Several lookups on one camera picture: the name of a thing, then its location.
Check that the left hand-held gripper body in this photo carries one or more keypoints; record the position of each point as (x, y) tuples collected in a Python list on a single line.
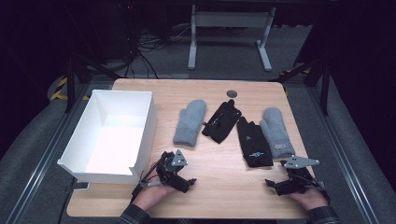
[(169, 171)]

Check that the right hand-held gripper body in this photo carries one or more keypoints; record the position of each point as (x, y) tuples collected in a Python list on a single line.
[(299, 182)]

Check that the black glove with white logo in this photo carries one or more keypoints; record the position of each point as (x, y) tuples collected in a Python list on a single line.
[(253, 143)]

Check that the grey sock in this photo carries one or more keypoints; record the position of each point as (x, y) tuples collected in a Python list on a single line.
[(275, 130), (190, 123)]

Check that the white box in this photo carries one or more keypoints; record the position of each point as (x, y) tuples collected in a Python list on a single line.
[(115, 143)]

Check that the person's right hand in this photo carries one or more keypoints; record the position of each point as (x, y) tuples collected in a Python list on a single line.
[(309, 199)]

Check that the person's left hand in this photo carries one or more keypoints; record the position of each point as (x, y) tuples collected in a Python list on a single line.
[(152, 194)]

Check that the round grey table grommet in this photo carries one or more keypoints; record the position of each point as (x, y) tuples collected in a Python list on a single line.
[(232, 93)]

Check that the black metal stand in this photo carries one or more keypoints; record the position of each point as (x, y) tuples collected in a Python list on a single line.
[(324, 84), (71, 81)]

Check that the yellow and black hazard tape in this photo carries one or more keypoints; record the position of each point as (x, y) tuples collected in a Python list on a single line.
[(59, 90)]

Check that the white metal desk frame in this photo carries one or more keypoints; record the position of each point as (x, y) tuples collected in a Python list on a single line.
[(230, 19)]

